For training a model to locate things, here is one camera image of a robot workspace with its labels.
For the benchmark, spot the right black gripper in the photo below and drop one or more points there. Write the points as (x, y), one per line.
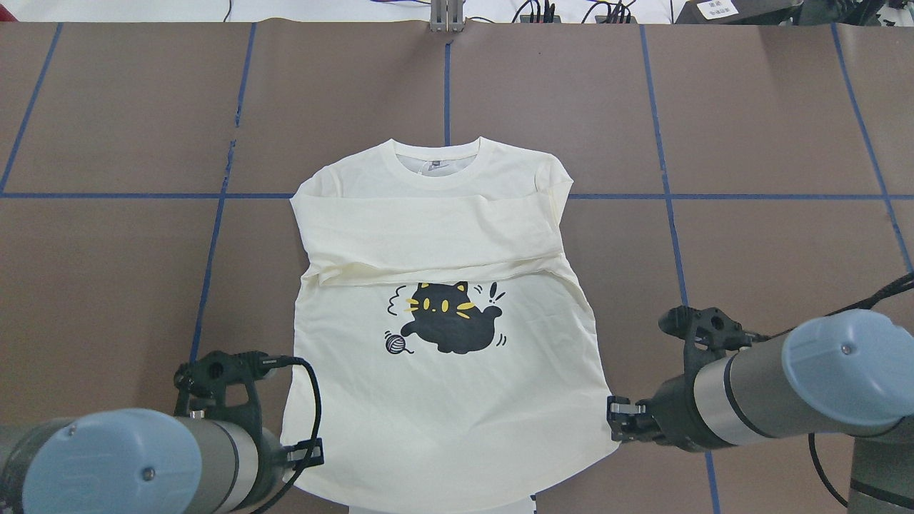
(673, 410)

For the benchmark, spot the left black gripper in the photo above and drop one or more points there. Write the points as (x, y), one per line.
(272, 451)

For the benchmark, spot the cream long-sleeve cat shirt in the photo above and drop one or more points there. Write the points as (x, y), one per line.
(455, 351)

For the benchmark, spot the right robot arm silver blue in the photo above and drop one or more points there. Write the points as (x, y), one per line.
(848, 373)

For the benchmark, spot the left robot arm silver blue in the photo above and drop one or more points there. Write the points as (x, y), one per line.
(137, 460)

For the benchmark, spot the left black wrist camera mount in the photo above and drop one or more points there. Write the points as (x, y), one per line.
(202, 385)

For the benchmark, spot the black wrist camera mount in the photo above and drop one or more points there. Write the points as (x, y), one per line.
(707, 335)
(202, 385)

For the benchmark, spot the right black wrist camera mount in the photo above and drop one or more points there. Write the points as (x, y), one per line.
(707, 335)

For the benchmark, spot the aluminium frame post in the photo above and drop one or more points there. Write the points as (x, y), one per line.
(447, 16)

